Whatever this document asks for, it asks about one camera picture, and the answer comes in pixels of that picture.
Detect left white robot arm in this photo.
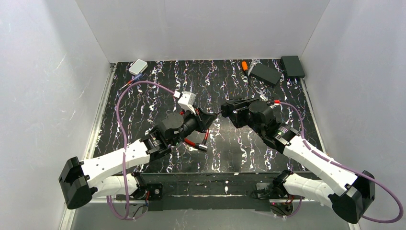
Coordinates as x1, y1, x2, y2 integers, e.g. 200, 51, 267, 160
58, 108, 217, 209

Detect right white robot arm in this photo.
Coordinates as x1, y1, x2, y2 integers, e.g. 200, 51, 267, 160
221, 98, 375, 224

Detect small metal pliers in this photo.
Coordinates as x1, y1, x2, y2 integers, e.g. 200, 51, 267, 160
257, 91, 269, 102

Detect black flat box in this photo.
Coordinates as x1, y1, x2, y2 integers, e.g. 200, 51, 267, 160
249, 63, 282, 87

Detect black box in corner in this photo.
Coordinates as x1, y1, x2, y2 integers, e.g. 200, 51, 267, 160
281, 56, 305, 79

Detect red blue pen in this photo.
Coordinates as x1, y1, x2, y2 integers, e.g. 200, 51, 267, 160
120, 73, 143, 90

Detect white rectangular box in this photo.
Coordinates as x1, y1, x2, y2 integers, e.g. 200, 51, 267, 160
128, 59, 148, 75

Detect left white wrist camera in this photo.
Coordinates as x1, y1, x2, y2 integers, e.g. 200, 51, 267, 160
178, 91, 196, 115

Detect red cable lock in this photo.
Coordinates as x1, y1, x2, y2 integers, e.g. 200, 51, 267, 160
180, 127, 208, 152

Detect orange-handled screwdriver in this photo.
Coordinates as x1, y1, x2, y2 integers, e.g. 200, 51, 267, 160
241, 61, 249, 78

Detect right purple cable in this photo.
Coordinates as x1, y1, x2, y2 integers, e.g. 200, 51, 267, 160
272, 100, 404, 224

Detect purple cable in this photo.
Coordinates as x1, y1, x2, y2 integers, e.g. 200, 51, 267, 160
106, 80, 181, 221
272, 100, 404, 224

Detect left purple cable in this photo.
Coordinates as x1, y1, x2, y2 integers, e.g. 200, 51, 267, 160
106, 80, 181, 221

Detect aluminium frame rail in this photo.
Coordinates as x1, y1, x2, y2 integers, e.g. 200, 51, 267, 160
58, 63, 117, 230

